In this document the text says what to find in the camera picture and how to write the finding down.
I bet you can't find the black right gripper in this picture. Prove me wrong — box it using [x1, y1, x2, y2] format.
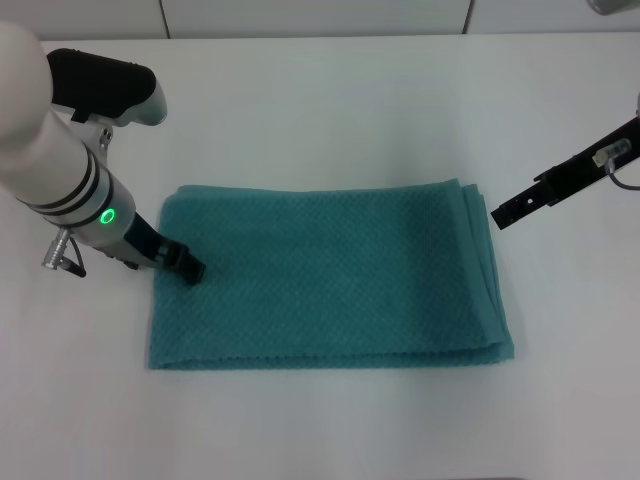
[490, 117, 640, 231]

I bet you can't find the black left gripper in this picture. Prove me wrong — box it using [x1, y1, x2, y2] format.
[107, 212, 207, 286]

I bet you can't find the teal waffle-weave towel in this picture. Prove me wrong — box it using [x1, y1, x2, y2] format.
[146, 177, 516, 371]

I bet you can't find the black cable with clear plug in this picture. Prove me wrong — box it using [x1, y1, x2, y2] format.
[592, 139, 640, 190]

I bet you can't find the black cable with silver plug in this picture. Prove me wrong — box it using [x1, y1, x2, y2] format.
[40, 227, 88, 279]

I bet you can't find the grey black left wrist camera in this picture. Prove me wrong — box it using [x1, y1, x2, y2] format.
[45, 48, 169, 129]

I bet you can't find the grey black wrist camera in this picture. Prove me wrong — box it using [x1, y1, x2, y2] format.
[584, 0, 640, 16]
[45, 48, 169, 129]

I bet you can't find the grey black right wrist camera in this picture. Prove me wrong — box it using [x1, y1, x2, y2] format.
[584, 0, 640, 16]

